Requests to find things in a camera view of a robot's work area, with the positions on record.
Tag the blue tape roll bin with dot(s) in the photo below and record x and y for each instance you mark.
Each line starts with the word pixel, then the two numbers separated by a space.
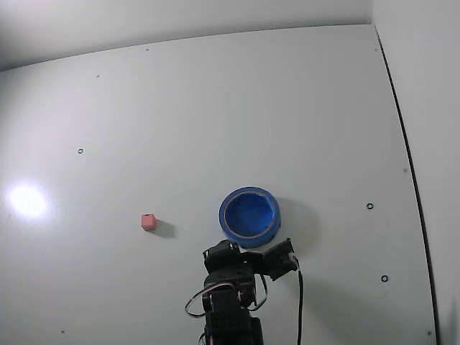
pixel 251 212

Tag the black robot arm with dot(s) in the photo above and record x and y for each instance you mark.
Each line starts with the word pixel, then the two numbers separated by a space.
pixel 226 316

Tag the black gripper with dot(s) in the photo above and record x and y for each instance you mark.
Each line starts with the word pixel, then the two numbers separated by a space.
pixel 221 253

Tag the small orange pink cube block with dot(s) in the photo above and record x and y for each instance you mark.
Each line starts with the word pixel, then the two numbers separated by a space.
pixel 148 222

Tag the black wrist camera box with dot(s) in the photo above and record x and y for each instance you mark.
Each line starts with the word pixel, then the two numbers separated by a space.
pixel 282 258

